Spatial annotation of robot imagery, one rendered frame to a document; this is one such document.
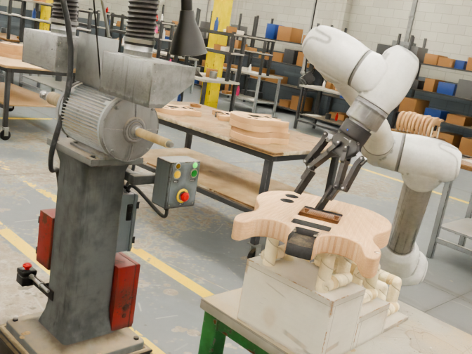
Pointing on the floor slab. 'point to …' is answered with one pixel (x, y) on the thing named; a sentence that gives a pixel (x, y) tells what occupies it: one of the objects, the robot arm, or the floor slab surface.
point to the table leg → (211, 336)
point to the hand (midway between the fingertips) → (313, 192)
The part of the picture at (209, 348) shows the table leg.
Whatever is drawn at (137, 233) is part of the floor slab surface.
